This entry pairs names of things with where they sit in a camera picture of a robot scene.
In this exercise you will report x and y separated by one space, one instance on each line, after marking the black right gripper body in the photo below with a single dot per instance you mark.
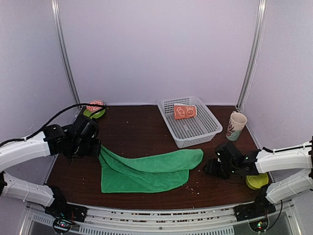
224 172

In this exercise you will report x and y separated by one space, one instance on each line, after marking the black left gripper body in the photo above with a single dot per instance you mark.
94 152

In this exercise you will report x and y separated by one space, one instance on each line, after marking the white plastic mesh basket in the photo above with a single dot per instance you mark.
189 131

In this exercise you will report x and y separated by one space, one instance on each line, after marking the green microfiber towel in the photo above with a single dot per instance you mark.
150 174

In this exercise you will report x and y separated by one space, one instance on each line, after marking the orange bunny pattern towel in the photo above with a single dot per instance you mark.
182 111

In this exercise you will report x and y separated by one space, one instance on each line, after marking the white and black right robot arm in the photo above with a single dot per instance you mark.
229 160

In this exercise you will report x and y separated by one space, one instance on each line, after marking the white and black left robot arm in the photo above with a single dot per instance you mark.
73 141

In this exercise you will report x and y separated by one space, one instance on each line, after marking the green saucer plate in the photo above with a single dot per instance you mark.
94 115

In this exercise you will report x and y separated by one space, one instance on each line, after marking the red patterned ceramic bowl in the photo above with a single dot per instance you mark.
95 105

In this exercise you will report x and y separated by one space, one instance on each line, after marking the lime green bowl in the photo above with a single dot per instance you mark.
255 182

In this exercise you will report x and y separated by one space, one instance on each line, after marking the cream patterned ceramic mug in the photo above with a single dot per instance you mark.
237 122

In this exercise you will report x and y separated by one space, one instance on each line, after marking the front aluminium rail base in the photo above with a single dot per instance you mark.
221 220

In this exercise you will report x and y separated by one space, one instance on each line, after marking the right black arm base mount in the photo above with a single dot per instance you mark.
261 206

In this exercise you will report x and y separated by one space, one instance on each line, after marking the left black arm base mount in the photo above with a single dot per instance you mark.
61 209

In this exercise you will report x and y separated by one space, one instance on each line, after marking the left aluminium frame post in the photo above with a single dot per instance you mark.
63 48

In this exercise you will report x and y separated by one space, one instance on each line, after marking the aluminium frame post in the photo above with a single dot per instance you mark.
63 48
256 42

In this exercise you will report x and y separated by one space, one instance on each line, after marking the right aluminium frame post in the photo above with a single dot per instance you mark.
256 42

